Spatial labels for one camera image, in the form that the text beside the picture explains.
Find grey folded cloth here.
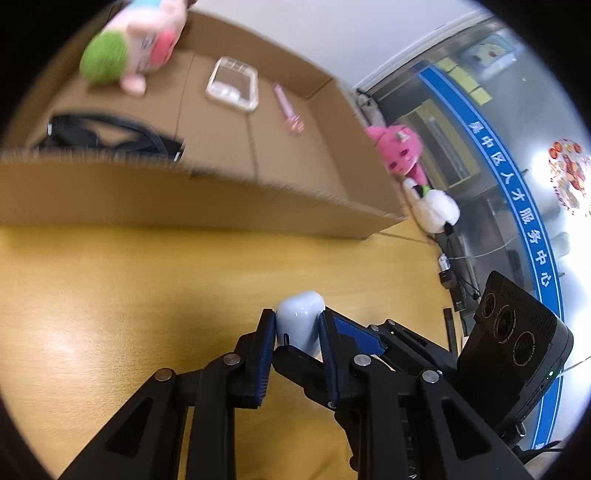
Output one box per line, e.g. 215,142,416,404
356,89,386,127

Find brown cardboard tray box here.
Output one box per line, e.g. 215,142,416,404
1,6,406,239

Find pink pen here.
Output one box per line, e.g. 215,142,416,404
273,83,304,134

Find white earbuds case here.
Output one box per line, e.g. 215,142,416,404
274,291,325,357

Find pink plush toy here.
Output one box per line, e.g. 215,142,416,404
366,124,428,186

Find pig plush green hair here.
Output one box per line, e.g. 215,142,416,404
79,0,193,97

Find black sunglasses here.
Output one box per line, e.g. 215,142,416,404
34,111,184,162

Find white sheep plush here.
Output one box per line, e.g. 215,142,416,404
403,178,461,236

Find black cable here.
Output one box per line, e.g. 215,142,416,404
435,230,482,315

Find clear phone case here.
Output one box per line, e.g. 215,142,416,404
205,56,259,114

